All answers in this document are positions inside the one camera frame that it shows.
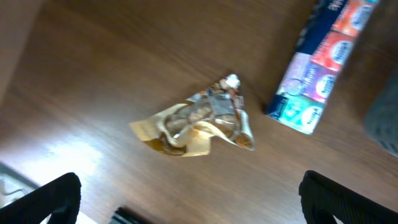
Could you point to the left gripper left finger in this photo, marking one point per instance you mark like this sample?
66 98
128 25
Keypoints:
59 200

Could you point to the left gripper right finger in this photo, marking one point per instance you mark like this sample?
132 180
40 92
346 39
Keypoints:
326 201

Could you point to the grey plastic shopping basket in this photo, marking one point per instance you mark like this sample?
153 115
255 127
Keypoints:
381 119

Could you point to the Kleenex tissue multipack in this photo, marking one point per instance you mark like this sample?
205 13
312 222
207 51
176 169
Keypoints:
323 47

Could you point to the brown snack pouch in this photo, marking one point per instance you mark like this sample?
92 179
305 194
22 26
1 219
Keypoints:
186 129

